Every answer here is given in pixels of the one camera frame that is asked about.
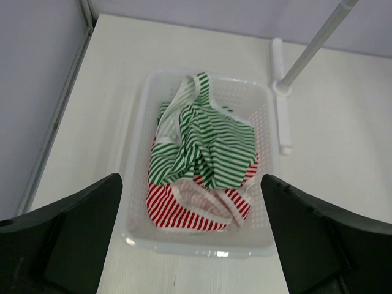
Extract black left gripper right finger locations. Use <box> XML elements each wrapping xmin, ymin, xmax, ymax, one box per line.
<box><xmin>260</xmin><ymin>175</ymin><xmax>391</xmax><ymax>293</ymax></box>

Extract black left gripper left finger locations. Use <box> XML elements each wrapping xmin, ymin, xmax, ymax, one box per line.
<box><xmin>1</xmin><ymin>173</ymin><xmax>123</xmax><ymax>293</ymax></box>

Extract red striped tank top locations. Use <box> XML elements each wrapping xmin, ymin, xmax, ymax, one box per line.
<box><xmin>146</xmin><ymin>154</ymin><xmax>259</xmax><ymax>234</ymax></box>

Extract green striped tank top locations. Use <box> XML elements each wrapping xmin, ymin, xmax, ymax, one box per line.
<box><xmin>148</xmin><ymin>72</ymin><xmax>257</xmax><ymax>189</ymax></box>

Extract clear plastic basket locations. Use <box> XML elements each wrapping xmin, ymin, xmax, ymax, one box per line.
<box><xmin>119</xmin><ymin>68</ymin><xmax>280</xmax><ymax>259</ymax></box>

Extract metal clothes rack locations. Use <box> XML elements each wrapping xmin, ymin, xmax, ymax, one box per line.
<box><xmin>270</xmin><ymin>0</ymin><xmax>358</xmax><ymax>155</ymax></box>

